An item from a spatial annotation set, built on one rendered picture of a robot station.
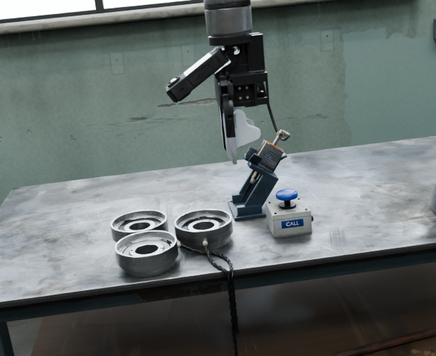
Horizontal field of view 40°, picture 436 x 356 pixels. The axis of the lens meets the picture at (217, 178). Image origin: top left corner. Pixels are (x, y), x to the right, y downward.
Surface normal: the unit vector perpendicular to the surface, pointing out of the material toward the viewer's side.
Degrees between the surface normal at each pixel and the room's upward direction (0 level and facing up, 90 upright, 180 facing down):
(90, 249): 0
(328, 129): 90
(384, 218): 0
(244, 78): 90
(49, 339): 0
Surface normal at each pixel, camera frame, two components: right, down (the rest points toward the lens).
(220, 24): -0.37, 0.33
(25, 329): -0.09, -0.94
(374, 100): 0.11, 0.31
